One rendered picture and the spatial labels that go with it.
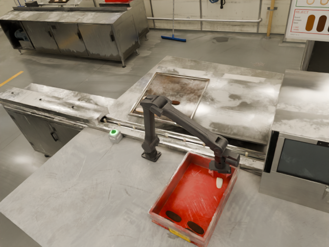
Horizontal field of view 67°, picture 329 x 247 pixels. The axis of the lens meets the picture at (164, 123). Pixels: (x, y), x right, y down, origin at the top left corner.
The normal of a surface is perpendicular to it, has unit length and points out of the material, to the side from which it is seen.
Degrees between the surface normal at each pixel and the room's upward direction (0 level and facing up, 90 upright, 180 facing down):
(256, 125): 10
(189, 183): 0
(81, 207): 0
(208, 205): 0
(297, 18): 90
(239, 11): 90
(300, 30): 90
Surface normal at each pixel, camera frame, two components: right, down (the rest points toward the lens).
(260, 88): -0.21, -0.62
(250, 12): -0.44, 0.64
